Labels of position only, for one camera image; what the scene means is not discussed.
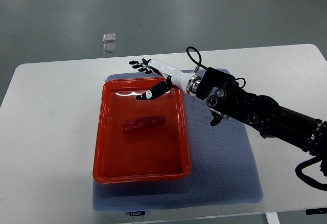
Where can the lower silver floor plate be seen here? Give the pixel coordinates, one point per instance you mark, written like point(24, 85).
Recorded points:
point(109, 48)

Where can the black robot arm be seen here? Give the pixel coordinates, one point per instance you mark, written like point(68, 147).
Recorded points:
point(226, 98)

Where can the red chili pepper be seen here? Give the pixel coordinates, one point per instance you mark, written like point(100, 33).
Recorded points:
point(142, 122)

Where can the white and black robot palm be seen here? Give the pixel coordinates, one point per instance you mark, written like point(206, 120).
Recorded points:
point(174, 76)

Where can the white table leg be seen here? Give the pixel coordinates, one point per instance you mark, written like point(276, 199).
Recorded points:
point(272, 218)

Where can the red plastic tray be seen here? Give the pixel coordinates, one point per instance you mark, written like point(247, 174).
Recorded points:
point(155, 153)

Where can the black mat label tag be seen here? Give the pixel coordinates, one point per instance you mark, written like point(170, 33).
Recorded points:
point(137, 213)

